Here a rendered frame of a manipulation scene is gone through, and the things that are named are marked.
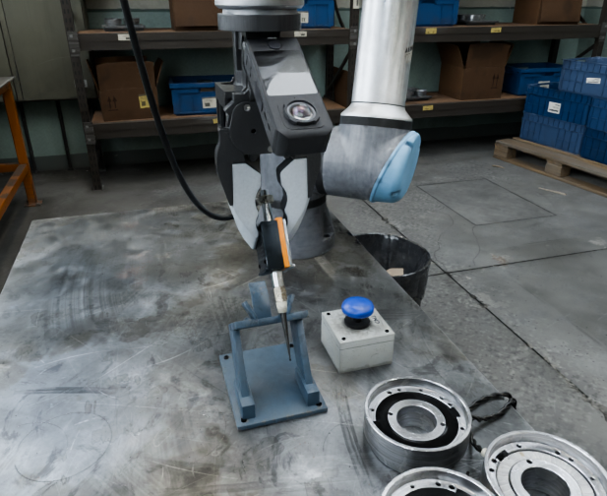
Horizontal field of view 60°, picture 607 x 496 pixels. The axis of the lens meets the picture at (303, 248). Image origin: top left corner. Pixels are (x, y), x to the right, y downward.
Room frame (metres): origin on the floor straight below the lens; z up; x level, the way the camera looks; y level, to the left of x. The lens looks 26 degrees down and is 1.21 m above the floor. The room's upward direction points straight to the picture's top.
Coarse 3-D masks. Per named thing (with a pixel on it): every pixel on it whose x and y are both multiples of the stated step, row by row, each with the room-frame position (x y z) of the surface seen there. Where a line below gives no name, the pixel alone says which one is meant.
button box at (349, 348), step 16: (336, 320) 0.56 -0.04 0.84; (368, 320) 0.55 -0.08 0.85; (384, 320) 0.56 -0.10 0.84; (336, 336) 0.52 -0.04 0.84; (352, 336) 0.52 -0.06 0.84; (368, 336) 0.52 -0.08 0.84; (384, 336) 0.53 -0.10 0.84; (336, 352) 0.52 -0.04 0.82; (352, 352) 0.51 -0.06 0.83; (368, 352) 0.52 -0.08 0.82; (384, 352) 0.53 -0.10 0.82; (336, 368) 0.52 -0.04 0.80; (352, 368) 0.51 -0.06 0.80
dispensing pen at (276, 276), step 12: (264, 192) 0.49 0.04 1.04; (264, 204) 0.49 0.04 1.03; (264, 216) 0.48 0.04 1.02; (264, 228) 0.46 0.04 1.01; (276, 228) 0.46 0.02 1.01; (264, 240) 0.45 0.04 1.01; (276, 240) 0.45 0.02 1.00; (264, 252) 0.45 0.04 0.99; (276, 252) 0.44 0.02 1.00; (264, 264) 0.45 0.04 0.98; (276, 264) 0.44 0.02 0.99; (276, 276) 0.44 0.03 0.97; (276, 288) 0.44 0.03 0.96; (276, 300) 0.43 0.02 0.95; (288, 348) 0.41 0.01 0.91
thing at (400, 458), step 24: (384, 384) 0.44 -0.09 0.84; (408, 384) 0.45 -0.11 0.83; (432, 384) 0.45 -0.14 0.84; (408, 408) 0.42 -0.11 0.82; (432, 408) 0.42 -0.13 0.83; (456, 408) 0.42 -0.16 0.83; (408, 432) 0.39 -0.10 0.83; (432, 432) 0.39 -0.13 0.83; (384, 456) 0.37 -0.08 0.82; (408, 456) 0.35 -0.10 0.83; (432, 456) 0.35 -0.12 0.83; (456, 456) 0.36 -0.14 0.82
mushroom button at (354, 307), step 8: (344, 304) 0.55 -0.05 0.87; (352, 304) 0.55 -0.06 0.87; (360, 304) 0.55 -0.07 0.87; (368, 304) 0.55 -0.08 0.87; (344, 312) 0.54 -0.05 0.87; (352, 312) 0.54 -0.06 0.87; (360, 312) 0.53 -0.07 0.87; (368, 312) 0.54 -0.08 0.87; (352, 320) 0.55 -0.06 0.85; (360, 320) 0.55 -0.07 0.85
